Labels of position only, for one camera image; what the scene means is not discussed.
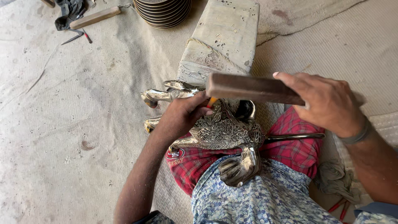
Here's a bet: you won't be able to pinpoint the stack of dark metal plates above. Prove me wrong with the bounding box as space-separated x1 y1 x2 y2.
133 0 193 30

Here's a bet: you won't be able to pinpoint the red-handled small tool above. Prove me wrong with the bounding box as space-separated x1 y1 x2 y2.
81 28 93 44

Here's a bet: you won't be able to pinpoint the dark wooden mallet block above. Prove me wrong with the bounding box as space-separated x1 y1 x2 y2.
205 72 307 106

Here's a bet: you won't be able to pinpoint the engraved silver metal animal figure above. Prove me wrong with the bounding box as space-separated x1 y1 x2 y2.
141 80 326 188

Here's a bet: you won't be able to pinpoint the cloth-covered work block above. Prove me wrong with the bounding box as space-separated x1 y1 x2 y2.
176 0 260 85

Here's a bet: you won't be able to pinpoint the grey wristband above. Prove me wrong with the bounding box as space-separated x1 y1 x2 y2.
339 118 374 145

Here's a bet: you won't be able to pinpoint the beige burlap floor mat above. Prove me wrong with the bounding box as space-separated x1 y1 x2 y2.
0 0 258 224

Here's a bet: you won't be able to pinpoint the ribbed beige floor mat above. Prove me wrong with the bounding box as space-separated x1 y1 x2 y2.
249 0 398 218

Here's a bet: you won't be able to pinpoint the person's left hand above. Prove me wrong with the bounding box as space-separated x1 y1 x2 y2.
158 91 215 142

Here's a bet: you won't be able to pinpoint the dark grey cloth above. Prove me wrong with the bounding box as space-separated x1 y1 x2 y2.
54 0 88 32

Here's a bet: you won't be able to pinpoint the red checked cloth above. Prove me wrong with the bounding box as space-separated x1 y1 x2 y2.
166 107 326 197

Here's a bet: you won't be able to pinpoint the red-handled pliers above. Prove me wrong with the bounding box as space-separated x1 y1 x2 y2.
327 197 352 224

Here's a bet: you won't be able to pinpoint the person's right hand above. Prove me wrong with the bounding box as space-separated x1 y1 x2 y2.
273 72 368 139

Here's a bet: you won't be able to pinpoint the crumpled grey rag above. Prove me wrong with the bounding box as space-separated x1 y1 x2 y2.
313 159 362 204

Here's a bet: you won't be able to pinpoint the grey metal chisel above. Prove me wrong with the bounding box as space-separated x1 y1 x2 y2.
61 30 85 46

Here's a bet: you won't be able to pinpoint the light wooden mallet stick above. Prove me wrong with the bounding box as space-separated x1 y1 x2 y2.
69 6 122 30

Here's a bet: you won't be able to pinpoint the blue patterned garment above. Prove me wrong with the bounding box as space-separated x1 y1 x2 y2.
133 154 398 224

